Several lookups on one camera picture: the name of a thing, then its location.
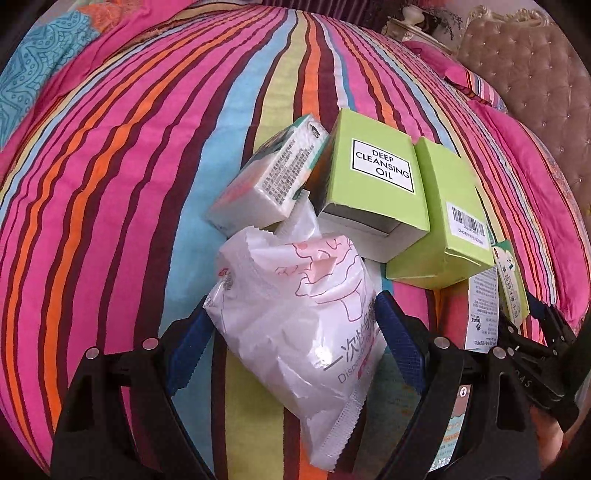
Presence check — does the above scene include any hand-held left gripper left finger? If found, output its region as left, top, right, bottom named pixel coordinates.
left=50, top=300, right=219, bottom=480

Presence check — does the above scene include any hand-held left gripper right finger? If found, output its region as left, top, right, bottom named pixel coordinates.
left=374, top=292, right=542, bottom=480

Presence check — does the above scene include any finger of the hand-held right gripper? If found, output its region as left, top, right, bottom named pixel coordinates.
left=525, top=294, right=579, bottom=346
left=498, top=322, right=568, bottom=408

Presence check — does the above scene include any small green and white carton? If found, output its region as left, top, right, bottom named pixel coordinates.
left=491, top=239, right=530, bottom=334

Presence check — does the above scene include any white plastic wipes packet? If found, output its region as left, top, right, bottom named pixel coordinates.
left=203, top=202, right=387, bottom=470

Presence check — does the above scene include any green box with barcode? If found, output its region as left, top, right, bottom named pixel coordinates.
left=386, top=137, right=496, bottom=291

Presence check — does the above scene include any green box with white label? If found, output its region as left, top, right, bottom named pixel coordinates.
left=308, top=109, right=431, bottom=264

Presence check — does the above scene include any white printed packet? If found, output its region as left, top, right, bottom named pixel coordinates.
left=467, top=272, right=502, bottom=355

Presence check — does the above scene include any colourful printed packet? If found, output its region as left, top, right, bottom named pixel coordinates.
left=429, top=382, right=474, bottom=474

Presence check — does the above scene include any striped bed sheet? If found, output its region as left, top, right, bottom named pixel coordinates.
left=0, top=7, right=578, bottom=480

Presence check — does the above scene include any white and green printed box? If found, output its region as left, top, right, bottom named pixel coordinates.
left=205, top=115, right=330, bottom=232

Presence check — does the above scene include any beige tufted headboard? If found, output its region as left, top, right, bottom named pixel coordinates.
left=456, top=4, right=591, bottom=210

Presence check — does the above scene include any small pink striped pillow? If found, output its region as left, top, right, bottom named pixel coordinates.
left=404, top=40, right=509, bottom=114

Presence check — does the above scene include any cream nightstand with vase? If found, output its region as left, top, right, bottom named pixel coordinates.
left=387, top=4, right=462, bottom=52

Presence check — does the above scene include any blue patterned cloth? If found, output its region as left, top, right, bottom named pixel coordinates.
left=0, top=11, right=101, bottom=141

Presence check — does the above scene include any purple curtain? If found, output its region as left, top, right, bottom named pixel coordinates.
left=263, top=0, right=404, bottom=20

